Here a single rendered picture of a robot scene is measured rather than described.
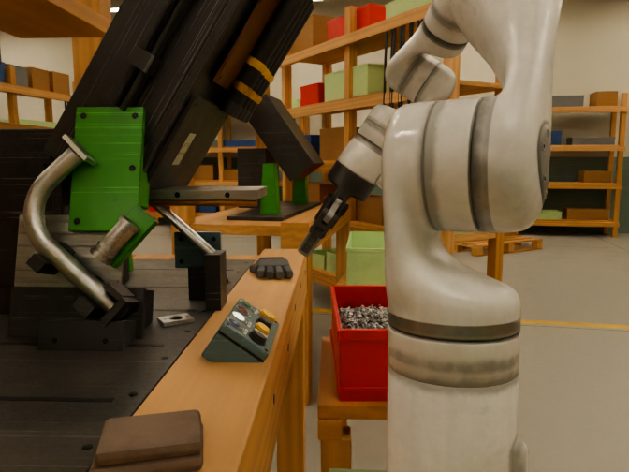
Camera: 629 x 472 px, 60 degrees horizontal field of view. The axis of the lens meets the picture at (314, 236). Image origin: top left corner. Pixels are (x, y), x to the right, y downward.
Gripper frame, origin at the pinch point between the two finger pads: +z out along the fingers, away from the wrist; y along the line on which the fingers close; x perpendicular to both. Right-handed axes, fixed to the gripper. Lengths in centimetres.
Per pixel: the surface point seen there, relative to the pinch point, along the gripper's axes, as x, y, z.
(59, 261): -30.9, 8.8, 22.0
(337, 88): -37, -350, -33
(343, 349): 13.6, 5.5, 9.9
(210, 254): -14.1, -11.7, 15.0
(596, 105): 276, -808, -240
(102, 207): -31.4, 2.3, 13.3
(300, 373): 23, -74, 54
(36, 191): -40.6, 5.5, 15.8
